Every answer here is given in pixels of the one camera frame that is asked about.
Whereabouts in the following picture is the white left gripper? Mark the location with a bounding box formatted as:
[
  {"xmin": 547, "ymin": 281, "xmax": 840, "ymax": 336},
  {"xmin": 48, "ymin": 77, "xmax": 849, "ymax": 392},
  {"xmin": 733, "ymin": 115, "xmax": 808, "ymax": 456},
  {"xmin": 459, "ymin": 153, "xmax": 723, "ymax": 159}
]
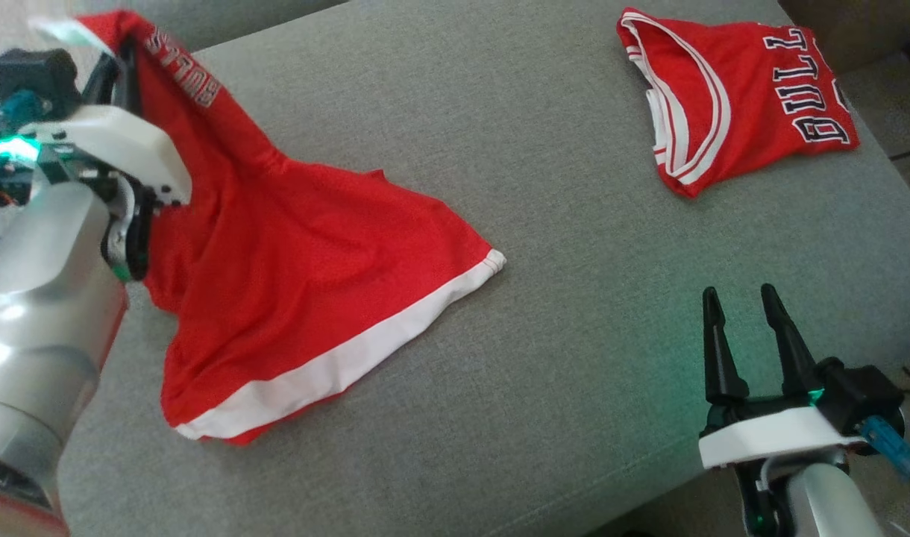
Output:
[{"xmin": 0, "ymin": 37, "xmax": 194, "ymax": 283}]

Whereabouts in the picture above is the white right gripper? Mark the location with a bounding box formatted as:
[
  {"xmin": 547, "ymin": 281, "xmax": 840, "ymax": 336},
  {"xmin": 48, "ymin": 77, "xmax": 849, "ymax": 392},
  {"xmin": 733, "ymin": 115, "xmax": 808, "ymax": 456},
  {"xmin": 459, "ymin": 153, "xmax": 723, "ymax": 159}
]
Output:
[{"xmin": 697, "ymin": 283, "xmax": 867, "ymax": 471}]

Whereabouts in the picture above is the red shorts white band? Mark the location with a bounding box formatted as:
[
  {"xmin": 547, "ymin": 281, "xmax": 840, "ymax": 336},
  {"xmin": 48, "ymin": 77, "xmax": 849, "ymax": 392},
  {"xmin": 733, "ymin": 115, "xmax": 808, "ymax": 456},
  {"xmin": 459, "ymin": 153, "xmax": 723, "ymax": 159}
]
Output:
[{"xmin": 28, "ymin": 9, "xmax": 507, "ymax": 447}]

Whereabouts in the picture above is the red basketball jersey white trim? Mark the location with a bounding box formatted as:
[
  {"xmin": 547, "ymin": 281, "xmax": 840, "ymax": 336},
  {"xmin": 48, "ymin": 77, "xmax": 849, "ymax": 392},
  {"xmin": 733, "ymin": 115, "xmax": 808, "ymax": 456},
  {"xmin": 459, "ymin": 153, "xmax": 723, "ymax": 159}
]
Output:
[{"xmin": 615, "ymin": 7, "xmax": 861, "ymax": 200}]

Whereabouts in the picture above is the grey sofa seat cushion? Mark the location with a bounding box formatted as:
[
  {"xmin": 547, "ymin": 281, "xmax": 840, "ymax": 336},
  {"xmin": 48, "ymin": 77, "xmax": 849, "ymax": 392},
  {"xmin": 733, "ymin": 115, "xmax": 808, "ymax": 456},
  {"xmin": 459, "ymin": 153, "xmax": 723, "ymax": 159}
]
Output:
[{"xmin": 52, "ymin": 0, "xmax": 910, "ymax": 537}]

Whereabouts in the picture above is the brown wooden furniture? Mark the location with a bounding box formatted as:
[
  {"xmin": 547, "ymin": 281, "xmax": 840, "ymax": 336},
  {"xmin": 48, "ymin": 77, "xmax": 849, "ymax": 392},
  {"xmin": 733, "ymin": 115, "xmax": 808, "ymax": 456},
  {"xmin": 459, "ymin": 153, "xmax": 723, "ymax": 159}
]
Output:
[{"xmin": 779, "ymin": 0, "xmax": 910, "ymax": 73}]

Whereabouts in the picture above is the left camera cable teal plug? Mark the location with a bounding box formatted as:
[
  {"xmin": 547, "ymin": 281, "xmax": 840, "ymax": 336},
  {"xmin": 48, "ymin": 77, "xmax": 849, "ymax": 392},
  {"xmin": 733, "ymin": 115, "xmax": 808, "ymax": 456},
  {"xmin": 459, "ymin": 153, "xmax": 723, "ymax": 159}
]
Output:
[{"xmin": 0, "ymin": 89, "xmax": 54, "ymax": 132}]

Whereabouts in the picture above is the right camera cable blue plug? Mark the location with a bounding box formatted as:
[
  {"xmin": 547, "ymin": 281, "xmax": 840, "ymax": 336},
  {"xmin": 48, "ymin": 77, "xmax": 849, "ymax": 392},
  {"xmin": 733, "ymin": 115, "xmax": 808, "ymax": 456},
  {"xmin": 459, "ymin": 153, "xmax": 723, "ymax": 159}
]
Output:
[{"xmin": 858, "ymin": 415, "xmax": 910, "ymax": 509}]

